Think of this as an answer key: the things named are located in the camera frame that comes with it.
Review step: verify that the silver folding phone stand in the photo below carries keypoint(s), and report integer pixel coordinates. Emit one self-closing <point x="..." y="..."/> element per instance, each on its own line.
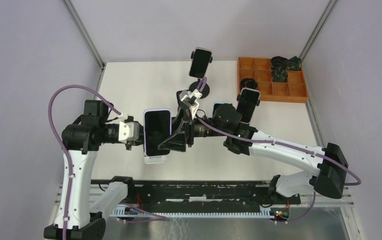
<point x="152" y="160"/>

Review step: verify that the white cable duct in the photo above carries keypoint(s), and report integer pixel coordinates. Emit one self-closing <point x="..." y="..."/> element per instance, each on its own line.
<point x="123" y="212"/>

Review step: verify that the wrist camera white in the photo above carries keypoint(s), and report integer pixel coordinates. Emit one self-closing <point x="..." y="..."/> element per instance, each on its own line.
<point x="190" y="100"/>
<point x="124" y="118"/>

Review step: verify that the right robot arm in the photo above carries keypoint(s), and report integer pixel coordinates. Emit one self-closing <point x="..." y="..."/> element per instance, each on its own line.
<point x="323" y="169"/>

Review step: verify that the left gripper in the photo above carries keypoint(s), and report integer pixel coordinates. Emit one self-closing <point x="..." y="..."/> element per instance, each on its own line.
<point x="140" y="140"/>

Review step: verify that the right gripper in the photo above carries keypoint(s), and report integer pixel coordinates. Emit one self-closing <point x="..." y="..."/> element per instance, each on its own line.
<point x="185" y="133"/>

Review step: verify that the light blue case phone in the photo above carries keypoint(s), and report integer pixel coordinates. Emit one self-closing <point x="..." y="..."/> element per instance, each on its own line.
<point x="215" y="106"/>

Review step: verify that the purple case phone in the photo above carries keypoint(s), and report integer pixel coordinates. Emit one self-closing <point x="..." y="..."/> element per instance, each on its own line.
<point x="157" y="127"/>

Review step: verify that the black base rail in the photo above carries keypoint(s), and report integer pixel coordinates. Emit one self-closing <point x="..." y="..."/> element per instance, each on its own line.
<point x="203" y="197"/>

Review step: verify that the orange compartment tray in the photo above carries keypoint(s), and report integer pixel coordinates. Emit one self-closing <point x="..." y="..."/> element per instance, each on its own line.
<point x="259" y="69"/>

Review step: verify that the phone on right stand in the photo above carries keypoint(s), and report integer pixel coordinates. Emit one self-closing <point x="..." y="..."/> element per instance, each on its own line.
<point x="248" y="104"/>

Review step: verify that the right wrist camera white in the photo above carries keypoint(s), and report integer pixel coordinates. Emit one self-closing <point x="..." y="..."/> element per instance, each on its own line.
<point x="190" y="100"/>

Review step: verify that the black tall round-base stand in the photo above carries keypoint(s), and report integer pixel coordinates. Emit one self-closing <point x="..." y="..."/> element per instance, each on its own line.
<point x="203" y="87"/>

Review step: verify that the black lens on table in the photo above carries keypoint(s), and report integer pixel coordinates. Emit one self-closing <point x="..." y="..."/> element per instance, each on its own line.
<point x="248" y="83"/>

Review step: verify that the phone on wooden stand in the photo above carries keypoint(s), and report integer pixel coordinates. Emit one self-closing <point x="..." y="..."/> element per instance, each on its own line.
<point x="179" y="96"/>

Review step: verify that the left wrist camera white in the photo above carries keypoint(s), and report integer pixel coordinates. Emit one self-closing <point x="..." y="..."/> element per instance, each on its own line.
<point x="124" y="118"/>

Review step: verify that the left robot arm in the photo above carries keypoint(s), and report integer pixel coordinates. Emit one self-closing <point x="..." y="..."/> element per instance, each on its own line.
<point x="77" y="218"/>

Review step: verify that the phone on tall stand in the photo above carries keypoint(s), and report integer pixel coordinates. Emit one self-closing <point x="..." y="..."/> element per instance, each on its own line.
<point x="200" y="60"/>

